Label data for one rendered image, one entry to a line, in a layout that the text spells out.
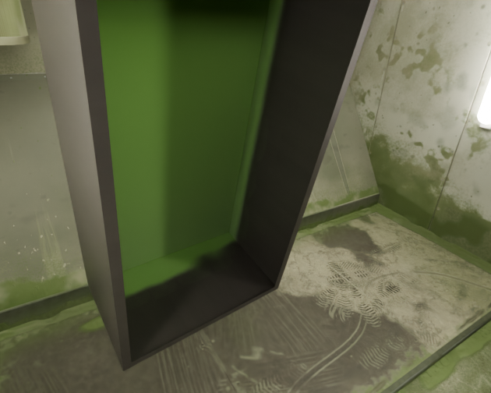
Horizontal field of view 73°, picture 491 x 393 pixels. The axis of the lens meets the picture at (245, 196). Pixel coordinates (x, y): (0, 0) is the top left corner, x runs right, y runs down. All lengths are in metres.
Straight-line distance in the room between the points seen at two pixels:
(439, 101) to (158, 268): 2.04
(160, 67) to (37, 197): 1.15
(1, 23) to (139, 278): 1.12
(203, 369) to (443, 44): 2.30
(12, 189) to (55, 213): 0.21
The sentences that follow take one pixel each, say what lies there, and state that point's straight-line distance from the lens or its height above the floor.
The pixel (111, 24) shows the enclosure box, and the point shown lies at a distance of 0.90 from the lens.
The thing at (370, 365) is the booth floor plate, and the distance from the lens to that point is 1.74.
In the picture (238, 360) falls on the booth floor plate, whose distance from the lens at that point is 1.64.
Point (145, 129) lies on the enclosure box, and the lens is 1.01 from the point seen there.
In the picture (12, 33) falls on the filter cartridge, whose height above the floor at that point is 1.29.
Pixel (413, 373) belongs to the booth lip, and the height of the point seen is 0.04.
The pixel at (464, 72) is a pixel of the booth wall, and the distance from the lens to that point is 2.51.
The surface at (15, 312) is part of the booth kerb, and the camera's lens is 1.94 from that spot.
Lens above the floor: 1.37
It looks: 28 degrees down
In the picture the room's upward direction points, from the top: 2 degrees clockwise
